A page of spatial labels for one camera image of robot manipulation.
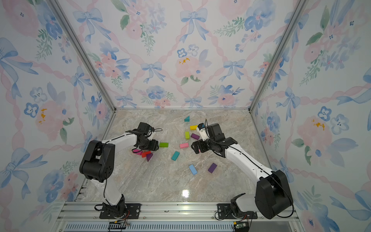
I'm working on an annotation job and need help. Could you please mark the magenta rectangular block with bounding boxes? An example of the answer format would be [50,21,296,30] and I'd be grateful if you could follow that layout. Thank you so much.
[132,149,143,155]

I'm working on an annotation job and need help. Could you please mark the green rectangular block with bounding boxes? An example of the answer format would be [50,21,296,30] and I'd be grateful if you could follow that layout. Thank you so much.
[159,142,169,148]

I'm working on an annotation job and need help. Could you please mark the red rectangular block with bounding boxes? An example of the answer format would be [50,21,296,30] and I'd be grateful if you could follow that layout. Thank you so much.
[141,151,152,158]

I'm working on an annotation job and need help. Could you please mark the teal rectangular block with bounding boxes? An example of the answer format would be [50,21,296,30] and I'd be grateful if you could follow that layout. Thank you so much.
[171,151,180,161]

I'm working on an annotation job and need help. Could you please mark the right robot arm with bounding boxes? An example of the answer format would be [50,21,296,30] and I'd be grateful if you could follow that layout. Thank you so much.
[191,123,294,219]

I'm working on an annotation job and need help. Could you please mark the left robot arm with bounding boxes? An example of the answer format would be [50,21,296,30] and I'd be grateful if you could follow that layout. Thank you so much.
[79,122,162,219]

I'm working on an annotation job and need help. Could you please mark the dark purple small block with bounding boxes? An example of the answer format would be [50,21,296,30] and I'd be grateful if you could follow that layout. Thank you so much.
[190,133,200,140]

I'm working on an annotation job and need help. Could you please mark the lime green small block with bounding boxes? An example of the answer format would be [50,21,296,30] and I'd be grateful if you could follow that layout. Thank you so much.
[185,131,190,140]

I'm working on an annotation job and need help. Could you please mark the purple triangular block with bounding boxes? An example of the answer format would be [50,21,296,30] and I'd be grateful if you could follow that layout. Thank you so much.
[146,153,153,162]

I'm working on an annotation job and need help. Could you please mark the light blue rectangular block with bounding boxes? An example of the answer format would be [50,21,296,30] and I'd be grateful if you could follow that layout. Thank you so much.
[189,164,198,176]

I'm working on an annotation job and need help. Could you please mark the purple rectangular block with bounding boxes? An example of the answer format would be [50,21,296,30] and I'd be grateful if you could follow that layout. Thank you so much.
[208,163,217,174]

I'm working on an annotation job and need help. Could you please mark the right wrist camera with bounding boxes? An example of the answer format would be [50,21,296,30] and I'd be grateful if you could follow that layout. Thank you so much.
[197,123,209,141]

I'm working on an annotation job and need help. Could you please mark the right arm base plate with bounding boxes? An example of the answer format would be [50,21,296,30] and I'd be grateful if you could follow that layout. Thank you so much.
[216,203,258,220]

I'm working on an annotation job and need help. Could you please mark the left corner aluminium post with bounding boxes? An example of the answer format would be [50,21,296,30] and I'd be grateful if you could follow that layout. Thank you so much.
[46,0,117,113]

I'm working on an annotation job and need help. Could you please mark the corner aluminium post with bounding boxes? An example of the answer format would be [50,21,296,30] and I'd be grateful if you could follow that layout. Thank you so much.
[46,0,117,113]
[249,0,307,115]

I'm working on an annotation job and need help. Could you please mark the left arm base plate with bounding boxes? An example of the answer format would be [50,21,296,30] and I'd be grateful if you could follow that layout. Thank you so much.
[99,203,142,219]

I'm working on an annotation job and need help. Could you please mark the aluminium front rail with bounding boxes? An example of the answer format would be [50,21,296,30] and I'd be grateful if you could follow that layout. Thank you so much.
[52,202,303,232]

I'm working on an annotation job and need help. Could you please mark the right corner aluminium post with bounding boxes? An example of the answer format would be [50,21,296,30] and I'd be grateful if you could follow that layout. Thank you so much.
[249,0,307,115]

